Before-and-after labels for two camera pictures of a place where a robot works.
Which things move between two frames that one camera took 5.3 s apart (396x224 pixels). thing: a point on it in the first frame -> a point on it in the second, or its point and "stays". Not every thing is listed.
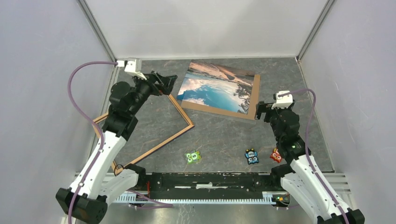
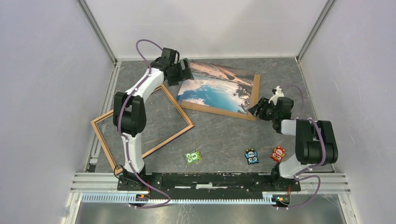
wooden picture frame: [118, 170] stays
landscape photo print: [217, 86] stays
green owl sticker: [193, 157] stays
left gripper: [166, 83] -> [186, 73]
